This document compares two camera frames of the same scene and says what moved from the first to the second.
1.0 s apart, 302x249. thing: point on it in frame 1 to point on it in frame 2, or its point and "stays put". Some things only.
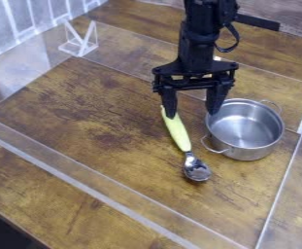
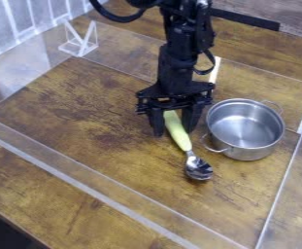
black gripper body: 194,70 to 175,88
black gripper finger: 169,95 to 157,121
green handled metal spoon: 195,166 stays put
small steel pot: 243,127 stays put
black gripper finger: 215,94 to 189,117
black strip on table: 274,25 stays put
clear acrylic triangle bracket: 76,45 stays put
